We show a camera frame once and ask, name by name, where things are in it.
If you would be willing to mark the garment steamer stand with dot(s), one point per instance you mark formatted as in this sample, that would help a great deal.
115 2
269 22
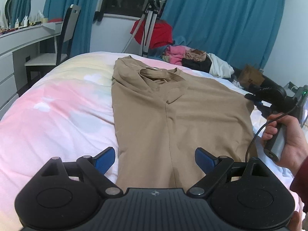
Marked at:
150 28

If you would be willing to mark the wavy-edged mirror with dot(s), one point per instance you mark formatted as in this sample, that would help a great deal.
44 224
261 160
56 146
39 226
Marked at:
20 2

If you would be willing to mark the black and white chair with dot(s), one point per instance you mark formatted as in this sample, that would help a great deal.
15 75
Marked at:
72 21

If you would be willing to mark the red cloth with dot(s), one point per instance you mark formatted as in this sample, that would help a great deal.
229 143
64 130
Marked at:
55 20

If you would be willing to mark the blue curtain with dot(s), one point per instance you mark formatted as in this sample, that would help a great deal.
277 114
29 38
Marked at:
81 16
228 16

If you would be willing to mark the black garment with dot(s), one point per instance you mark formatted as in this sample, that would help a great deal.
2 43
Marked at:
196 65

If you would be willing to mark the brown crumpled garment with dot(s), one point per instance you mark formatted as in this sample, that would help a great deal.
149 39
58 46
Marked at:
195 54

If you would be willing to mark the person's left hand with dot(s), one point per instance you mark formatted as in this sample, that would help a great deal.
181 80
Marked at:
294 221

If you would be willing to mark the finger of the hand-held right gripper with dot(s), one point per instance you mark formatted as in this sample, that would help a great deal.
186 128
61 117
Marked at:
264 110
267 92

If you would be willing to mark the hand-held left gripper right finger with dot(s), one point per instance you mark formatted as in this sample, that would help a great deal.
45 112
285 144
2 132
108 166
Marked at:
205 161

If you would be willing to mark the black sofa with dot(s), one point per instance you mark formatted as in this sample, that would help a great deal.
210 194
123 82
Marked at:
273 83

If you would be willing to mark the person's right hand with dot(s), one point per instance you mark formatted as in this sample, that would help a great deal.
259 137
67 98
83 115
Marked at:
297 144

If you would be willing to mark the black wall socket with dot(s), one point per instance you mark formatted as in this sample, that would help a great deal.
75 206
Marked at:
28 59

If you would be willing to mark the white dressing table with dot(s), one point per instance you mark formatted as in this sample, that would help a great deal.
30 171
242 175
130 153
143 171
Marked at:
19 43

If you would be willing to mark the row of cosmetic bottles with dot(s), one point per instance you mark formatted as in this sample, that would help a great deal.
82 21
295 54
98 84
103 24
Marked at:
31 20

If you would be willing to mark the blue garment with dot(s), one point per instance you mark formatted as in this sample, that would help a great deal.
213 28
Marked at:
158 51

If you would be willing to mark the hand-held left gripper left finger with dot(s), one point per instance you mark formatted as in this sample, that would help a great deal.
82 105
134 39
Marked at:
104 161

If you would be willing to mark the bed with pastel sheet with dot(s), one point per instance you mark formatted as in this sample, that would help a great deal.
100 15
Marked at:
60 113

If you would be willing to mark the red garment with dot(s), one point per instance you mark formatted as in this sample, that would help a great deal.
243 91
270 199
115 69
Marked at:
161 36

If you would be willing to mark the white patterned garment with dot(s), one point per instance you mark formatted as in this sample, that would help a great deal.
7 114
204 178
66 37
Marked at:
237 84

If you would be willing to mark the brown paper bag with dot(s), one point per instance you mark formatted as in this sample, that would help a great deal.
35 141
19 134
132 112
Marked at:
250 77

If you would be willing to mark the tan shirt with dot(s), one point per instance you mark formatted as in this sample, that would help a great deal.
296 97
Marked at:
192 113

